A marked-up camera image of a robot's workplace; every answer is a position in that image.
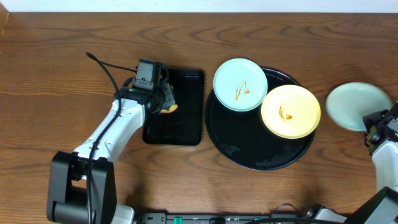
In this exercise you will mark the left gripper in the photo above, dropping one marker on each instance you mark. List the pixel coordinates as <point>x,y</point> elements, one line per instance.
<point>168,96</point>

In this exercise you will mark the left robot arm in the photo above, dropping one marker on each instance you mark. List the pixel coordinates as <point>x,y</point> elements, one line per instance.
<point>82,187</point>

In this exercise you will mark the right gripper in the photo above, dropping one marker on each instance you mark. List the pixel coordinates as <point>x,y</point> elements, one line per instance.
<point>374,121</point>

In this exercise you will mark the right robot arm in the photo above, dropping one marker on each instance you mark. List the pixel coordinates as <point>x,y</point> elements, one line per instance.
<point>382,207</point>

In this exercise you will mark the yellow plate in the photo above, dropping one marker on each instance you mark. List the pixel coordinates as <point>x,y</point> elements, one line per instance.
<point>290,111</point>

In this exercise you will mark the black rectangular tray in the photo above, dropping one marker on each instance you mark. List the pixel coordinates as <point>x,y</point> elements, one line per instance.
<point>184,125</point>

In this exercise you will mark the yellow green sponge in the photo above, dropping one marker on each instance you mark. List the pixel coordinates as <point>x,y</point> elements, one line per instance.
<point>168,101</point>

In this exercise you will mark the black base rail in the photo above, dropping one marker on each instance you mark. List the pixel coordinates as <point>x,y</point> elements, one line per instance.
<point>163,218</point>

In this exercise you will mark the light blue plate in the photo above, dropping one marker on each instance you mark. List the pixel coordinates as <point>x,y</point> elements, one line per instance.
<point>240,84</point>
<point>348,103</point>

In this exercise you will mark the black round tray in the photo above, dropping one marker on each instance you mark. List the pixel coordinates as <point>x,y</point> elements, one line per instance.
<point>243,137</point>

